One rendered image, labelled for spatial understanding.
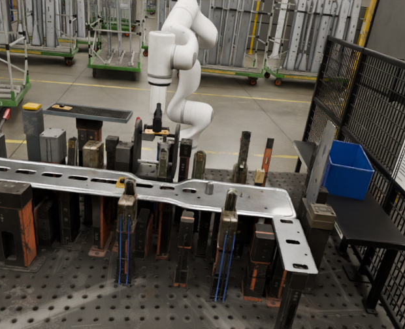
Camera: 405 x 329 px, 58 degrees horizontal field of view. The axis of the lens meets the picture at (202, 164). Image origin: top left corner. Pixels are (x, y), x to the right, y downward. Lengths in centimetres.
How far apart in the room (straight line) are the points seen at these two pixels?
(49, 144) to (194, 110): 68
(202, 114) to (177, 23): 58
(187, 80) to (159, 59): 52
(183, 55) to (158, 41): 9
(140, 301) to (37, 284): 37
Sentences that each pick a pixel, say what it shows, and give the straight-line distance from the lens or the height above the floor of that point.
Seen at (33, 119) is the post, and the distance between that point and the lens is 183.
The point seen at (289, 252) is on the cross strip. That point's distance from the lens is 121.
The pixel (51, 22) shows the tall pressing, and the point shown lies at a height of 82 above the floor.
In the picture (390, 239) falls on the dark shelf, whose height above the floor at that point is 103.
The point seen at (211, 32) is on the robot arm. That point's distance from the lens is 163.
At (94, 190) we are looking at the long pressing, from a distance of 142.
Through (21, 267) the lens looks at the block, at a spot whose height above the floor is 71.
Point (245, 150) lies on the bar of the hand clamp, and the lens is 153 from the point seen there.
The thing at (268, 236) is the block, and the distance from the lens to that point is 129.
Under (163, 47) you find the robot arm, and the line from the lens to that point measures 122.
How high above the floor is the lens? 169
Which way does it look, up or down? 25 degrees down
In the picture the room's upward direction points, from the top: 7 degrees clockwise
